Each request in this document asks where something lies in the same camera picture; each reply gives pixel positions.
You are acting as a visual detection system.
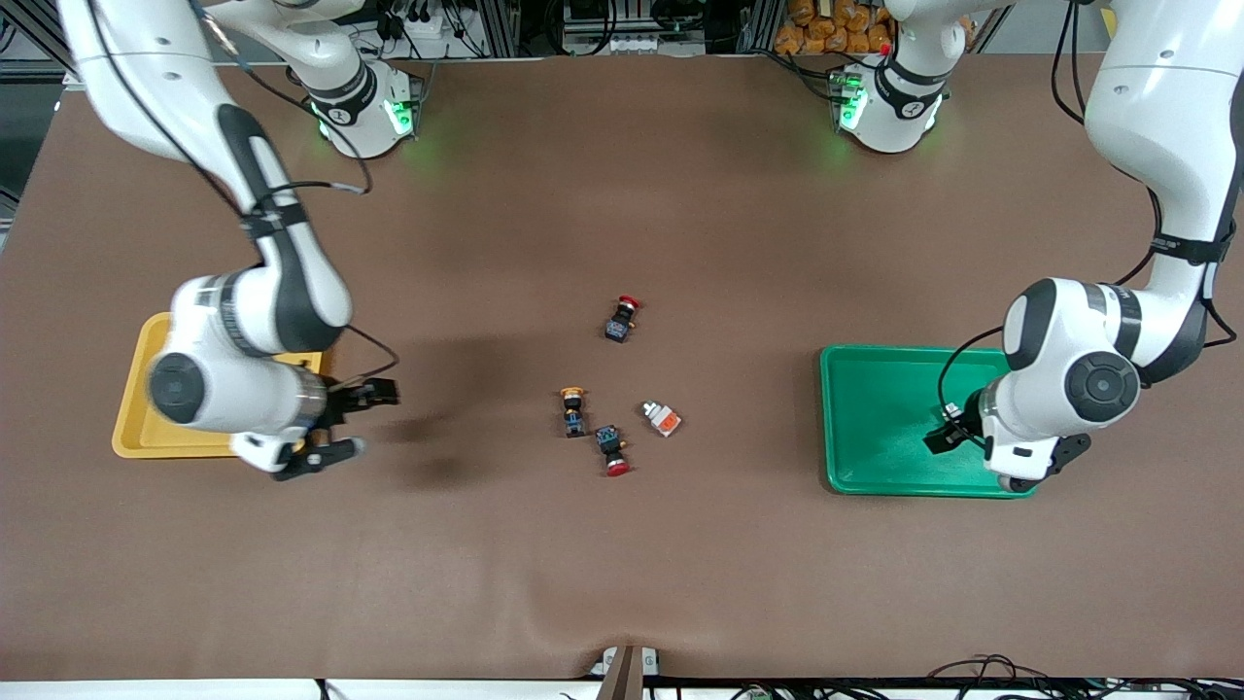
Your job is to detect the green plastic tray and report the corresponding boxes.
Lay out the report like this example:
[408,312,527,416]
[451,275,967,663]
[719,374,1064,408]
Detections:
[819,345,1039,499]

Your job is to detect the yellow plastic tray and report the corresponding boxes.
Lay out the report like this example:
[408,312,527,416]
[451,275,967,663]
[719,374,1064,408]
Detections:
[112,311,328,460]

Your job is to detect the red mushroom push button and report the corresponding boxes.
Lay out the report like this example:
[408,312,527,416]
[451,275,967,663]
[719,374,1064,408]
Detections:
[604,295,644,344]
[595,424,633,477]

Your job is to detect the brown table mat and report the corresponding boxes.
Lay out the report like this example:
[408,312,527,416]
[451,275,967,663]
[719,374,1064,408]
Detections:
[0,53,1244,682]

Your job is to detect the orange snack bags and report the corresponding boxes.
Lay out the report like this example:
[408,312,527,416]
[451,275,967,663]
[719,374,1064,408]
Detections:
[773,0,900,56]

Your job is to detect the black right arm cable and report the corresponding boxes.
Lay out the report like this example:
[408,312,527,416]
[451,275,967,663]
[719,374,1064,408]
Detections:
[190,0,401,382]

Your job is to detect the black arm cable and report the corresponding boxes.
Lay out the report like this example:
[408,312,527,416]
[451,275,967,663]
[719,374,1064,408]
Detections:
[190,0,401,382]
[936,0,1244,434]

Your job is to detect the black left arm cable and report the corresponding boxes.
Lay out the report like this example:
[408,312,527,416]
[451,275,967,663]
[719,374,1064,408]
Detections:
[936,0,1244,434]

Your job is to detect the black cable bundle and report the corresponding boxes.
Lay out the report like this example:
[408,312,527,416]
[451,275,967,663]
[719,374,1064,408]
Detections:
[923,654,1244,700]

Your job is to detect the metal table clamp bracket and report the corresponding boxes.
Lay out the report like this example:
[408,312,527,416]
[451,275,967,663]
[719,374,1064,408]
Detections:
[593,646,662,700]

